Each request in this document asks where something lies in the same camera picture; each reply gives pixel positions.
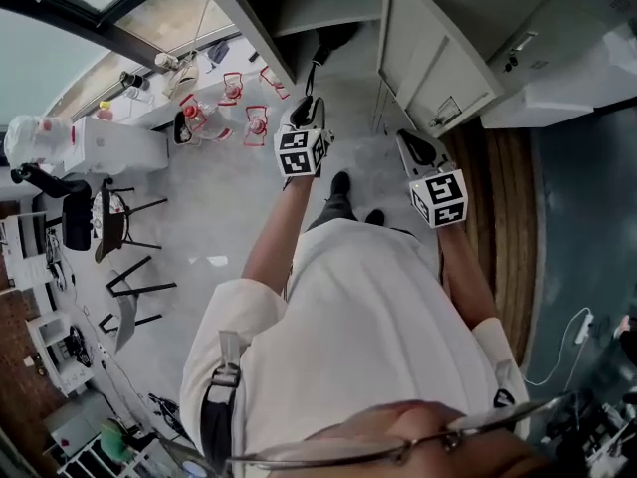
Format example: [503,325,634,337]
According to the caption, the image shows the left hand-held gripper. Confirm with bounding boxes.
[273,96,335,191]

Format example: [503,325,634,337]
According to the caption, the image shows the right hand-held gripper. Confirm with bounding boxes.
[395,128,470,229]

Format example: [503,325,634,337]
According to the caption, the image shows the grey metal locker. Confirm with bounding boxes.
[187,0,637,139]

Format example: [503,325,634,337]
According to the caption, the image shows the person's left forearm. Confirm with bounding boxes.
[240,173,316,299]

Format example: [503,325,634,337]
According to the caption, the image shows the person's right forearm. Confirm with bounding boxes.
[436,223,500,329]

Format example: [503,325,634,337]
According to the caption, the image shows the person's left black shoe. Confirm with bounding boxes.
[329,169,352,199]

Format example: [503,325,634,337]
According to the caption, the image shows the dark grey cloth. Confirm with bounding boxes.
[205,41,231,65]

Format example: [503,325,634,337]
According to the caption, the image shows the wooden platform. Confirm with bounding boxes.
[439,119,539,368]

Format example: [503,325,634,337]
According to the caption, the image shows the small grey trash bin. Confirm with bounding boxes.
[172,111,201,146]

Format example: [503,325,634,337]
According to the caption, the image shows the beige cloth bag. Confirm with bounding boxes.
[163,62,201,100]

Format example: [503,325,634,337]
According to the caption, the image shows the white table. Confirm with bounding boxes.
[479,21,637,130]

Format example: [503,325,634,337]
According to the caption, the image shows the black cup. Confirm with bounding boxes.
[118,70,151,92]

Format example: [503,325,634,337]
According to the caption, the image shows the person's white shirt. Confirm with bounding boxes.
[178,216,530,478]

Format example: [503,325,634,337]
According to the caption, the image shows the white water dispenser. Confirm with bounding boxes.
[64,115,171,176]

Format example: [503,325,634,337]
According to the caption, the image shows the patterned seat stool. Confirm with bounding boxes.
[91,176,169,265]

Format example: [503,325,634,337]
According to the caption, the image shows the white power strip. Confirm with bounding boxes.
[573,314,595,346]

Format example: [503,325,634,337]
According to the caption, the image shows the person's face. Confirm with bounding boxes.
[303,399,548,478]

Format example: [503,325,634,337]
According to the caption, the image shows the grey chair with black legs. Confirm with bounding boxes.
[97,254,178,355]

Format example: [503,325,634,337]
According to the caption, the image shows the plastic-wrapped water jug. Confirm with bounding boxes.
[3,114,77,166]

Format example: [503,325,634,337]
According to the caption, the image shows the thin metal glasses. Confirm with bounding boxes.
[225,392,582,470]

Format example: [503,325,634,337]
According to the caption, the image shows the low white shelf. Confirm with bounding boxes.
[24,311,97,398]

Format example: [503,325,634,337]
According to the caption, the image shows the green bag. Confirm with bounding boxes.
[99,417,131,460]

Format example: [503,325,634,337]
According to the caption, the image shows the clear red-handled water bottle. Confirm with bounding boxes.
[259,65,292,102]
[178,93,235,143]
[242,105,271,148]
[218,71,245,109]

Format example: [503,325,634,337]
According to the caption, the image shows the white pull cord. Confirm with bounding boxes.
[188,0,211,70]

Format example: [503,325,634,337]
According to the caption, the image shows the black window frame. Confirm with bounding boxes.
[0,0,241,115]

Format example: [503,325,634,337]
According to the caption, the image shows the white power cable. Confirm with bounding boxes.
[521,307,594,387]

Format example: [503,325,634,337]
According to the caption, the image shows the dark left shoulder strap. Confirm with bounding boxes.
[199,330,243,461]

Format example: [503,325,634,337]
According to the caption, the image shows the black coiled cable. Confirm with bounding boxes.
[66,325,94,368]

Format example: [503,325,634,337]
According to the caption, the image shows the black cable bundle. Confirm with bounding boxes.
[148,391,196,443]

